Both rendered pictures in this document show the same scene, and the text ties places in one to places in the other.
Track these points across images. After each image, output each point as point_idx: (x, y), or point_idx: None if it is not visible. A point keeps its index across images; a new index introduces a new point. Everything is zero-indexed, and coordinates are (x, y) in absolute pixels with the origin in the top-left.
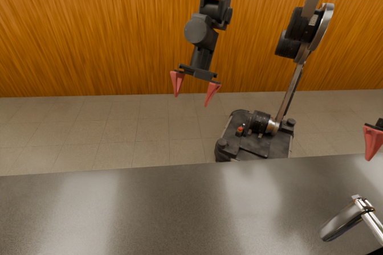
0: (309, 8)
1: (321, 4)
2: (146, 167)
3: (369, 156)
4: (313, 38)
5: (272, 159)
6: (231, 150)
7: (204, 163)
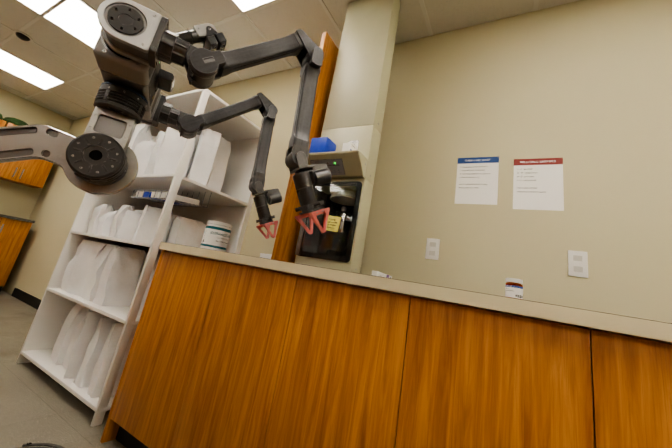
0: (128, 142)
1: (34, 125)
2: (365, 274)
3: (275, 234)
4: (130, 178)
5: (284, 261)
6: None
7: (326, 268)
